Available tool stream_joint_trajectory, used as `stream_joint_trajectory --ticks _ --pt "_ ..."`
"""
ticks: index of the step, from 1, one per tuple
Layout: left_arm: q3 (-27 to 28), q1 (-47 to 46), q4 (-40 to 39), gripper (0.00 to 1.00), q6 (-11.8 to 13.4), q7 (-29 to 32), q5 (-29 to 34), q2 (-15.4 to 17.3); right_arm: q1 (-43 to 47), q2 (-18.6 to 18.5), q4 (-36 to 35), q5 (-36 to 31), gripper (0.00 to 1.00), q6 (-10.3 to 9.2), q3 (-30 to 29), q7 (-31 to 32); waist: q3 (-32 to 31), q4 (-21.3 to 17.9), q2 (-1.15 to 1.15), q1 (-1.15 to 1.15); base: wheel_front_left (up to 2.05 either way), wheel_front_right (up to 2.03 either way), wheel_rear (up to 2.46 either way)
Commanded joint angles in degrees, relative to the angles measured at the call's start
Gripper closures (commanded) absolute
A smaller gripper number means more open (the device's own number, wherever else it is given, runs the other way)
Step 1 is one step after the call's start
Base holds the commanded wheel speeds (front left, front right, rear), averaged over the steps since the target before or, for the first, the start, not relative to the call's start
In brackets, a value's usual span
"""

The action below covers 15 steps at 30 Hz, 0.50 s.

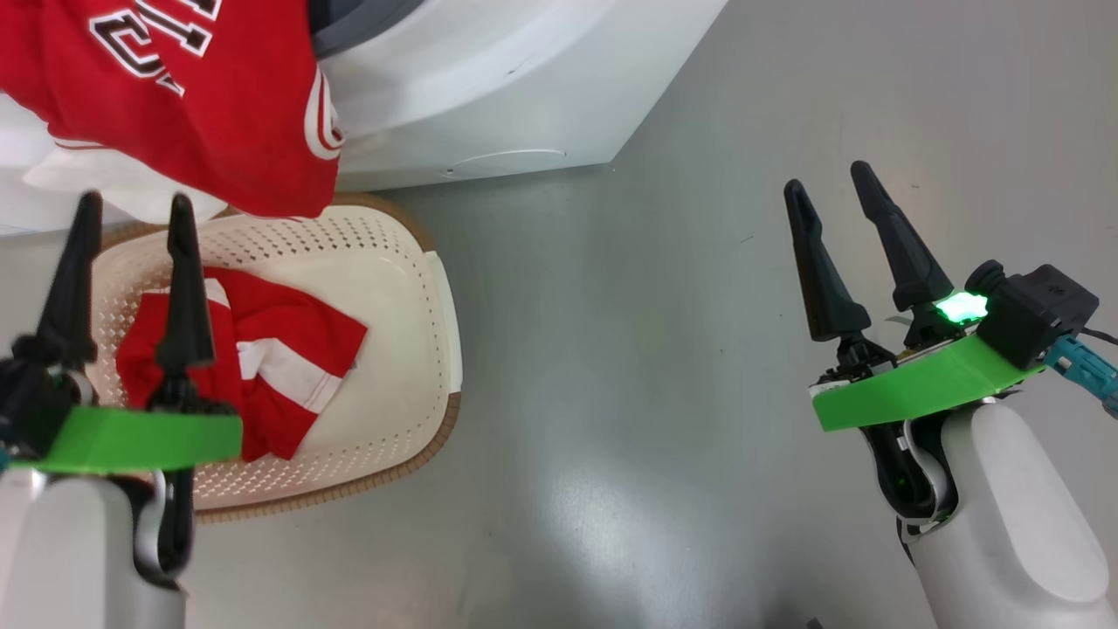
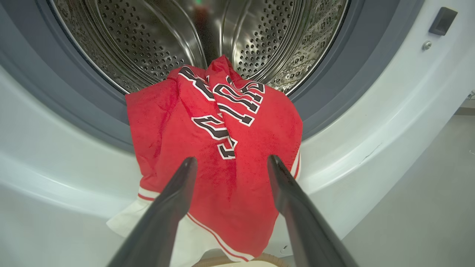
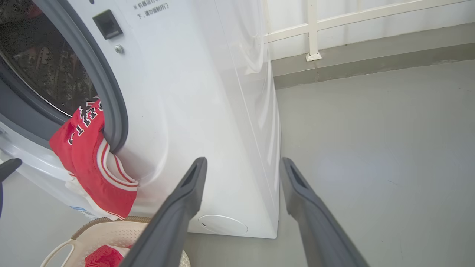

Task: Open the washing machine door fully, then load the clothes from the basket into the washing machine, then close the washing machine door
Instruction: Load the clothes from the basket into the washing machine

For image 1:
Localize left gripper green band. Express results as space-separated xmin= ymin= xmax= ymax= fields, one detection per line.
xmin=9 ymin=190 xmax=245 ymax=478

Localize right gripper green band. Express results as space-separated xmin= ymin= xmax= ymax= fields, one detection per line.
xmin=783 ymin=160 xmax=1046 ymax=434

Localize red white striped shorts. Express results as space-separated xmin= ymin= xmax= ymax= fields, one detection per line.
xmin=115 ymin=266 xmax=369 ymax=463

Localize red jersey with number print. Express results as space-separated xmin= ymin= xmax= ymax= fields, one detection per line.
xmin=0 ymin=0 xmax=344 ymax=224

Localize cream perforated laundry basket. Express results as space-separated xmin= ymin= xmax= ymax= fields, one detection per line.
xmin=87 ymin=194 xmax=463 ymax=523

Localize grey rubber door gasket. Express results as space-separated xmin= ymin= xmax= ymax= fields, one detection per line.
xmin=307 ymin=0 xmax=422 ymax=60

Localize white front-load washing machine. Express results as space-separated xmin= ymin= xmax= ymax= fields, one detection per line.
xmin=0 ymin=0 xmax=730 ymax=237

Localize round white filter cover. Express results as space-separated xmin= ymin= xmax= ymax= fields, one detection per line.
xmin=441 ymin=149 xmax=569 ymax=179

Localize teal right camera connector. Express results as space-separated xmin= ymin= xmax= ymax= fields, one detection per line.
xmin=1044 ymin=336 xmax=1118 ymax=418

